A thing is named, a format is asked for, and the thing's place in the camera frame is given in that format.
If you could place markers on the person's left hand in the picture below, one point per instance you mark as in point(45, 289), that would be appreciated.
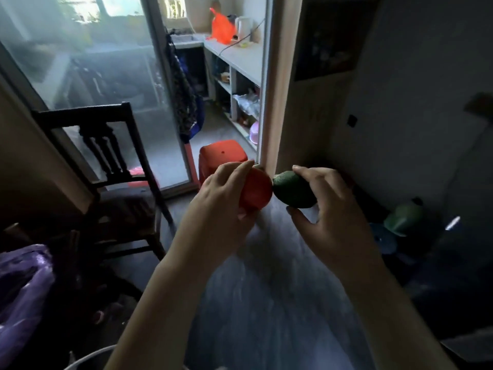
point(215, 223)

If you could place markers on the person's right hand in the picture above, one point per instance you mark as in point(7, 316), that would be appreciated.
point(339, 227)

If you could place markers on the person's right thumb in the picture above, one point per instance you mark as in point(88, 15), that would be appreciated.
point(298, 221)

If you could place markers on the person's left thumb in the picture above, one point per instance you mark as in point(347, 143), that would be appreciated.
point(248, 219)

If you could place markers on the red tomato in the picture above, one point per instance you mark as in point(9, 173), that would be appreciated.
point(257, 192)

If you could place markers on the green avocado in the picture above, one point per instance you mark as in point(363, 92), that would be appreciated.
point(293, 189)

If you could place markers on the person's right forearm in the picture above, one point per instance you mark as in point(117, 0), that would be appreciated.
point(389, 323)

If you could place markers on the person's left forearm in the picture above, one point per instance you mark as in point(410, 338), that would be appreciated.
point(161, 315)

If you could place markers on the red plastic stool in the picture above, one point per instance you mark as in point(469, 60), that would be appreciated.
point(220, 156)

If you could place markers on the pink plastic basin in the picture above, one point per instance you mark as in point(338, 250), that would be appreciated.
point(254, 133)

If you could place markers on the blue round lid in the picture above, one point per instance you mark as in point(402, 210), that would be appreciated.
point(383, 238)

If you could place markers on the clear plastic bag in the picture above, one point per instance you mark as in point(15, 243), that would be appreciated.
point(248, 104)

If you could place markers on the dark wooden chair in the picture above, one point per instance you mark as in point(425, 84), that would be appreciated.
point(111, 181)

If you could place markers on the patterned hanging cloth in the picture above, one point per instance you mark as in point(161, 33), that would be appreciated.
point(183, 92)

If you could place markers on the white kitchen counter shelf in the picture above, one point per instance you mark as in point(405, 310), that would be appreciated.
point(235, 73)

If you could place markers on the white electric kettle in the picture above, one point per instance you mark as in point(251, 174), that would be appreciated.
point(243, 28)

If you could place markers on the orange plastic bag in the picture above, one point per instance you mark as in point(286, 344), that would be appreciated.
point(222, 27)

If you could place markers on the white bucket rim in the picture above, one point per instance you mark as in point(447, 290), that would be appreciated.
point(90, 358)

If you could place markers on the glass sliding door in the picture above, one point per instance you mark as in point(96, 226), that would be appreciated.
point(88, 80)

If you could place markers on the purple plastic bag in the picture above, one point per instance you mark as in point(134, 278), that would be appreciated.
point(21, 296)

